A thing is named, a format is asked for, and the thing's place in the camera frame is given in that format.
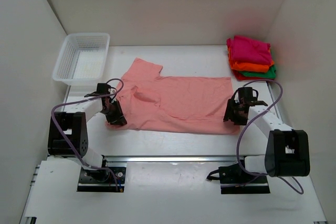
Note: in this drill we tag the aluminium table rail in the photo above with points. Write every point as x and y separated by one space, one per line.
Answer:
168 159

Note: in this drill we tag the folded red t-shirt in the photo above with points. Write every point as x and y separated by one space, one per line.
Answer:
240 77

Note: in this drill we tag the white perforated plastic basket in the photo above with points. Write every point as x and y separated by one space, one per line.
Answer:
82 59

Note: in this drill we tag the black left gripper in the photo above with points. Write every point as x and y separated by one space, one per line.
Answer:
115 115

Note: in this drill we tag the folded green t-shirt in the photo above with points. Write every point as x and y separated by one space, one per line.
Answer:
270 74

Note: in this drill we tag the salmon pink t-shirt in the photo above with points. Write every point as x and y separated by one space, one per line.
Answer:
152 102

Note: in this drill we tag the folded magenta t-shirt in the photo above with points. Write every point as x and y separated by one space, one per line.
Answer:
244 49

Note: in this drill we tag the folded orange t-shirt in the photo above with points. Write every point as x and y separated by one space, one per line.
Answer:
245 66

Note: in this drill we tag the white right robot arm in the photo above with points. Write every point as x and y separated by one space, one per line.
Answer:
287 151

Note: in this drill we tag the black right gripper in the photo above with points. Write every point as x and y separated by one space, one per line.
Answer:
233 114

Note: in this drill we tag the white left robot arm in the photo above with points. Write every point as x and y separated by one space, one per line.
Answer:
68 136

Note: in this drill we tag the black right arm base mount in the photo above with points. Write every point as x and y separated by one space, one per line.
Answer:
234 181

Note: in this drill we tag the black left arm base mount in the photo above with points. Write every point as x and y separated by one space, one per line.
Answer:
102 181

